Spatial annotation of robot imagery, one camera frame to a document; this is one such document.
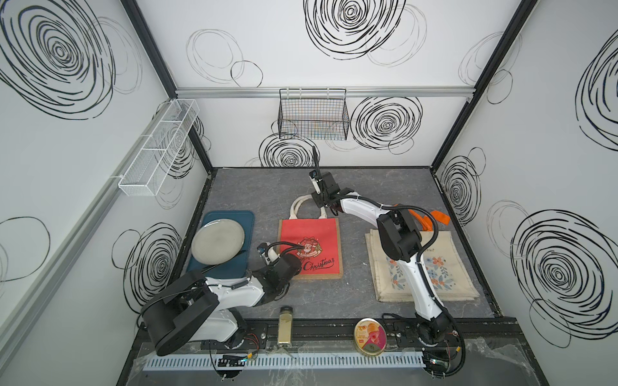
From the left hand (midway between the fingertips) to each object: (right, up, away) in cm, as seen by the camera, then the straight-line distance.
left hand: (293, 258), depth 89 cm
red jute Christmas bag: (+10, +1, -1) cm, 11 cm away
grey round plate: (-31, +5, +6) cm, 32 cm away
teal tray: (-20, -3, -1) cm, 21 cm away
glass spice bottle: (-1, -16, -16) cm, 23 cm away
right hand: (+11, +25, +15) cm, 31 cm away
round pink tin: (+24, -18, -18) cm, 35 cm away
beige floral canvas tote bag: (+56, -1, 0) cm, 56 cm away
